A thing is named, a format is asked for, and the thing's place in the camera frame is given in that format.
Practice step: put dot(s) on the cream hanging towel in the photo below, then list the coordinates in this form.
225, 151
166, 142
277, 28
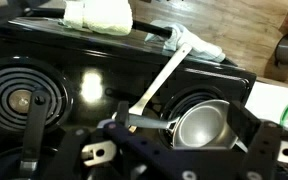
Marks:
113, 17

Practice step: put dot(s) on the grey non-stick frying pan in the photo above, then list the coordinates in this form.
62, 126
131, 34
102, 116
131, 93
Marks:
203, 126

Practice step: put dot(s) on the grey-blue hanging towel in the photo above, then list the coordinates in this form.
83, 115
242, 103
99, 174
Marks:
180, 35

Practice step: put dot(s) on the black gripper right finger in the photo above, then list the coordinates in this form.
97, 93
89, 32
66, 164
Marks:
243, 123

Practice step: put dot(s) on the wooden slotted spatula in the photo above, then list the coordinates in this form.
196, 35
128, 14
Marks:
166, 71

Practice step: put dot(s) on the black electric stove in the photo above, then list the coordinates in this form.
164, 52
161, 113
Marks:
86, 78

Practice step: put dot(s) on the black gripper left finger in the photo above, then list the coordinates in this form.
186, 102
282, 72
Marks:
33, 134

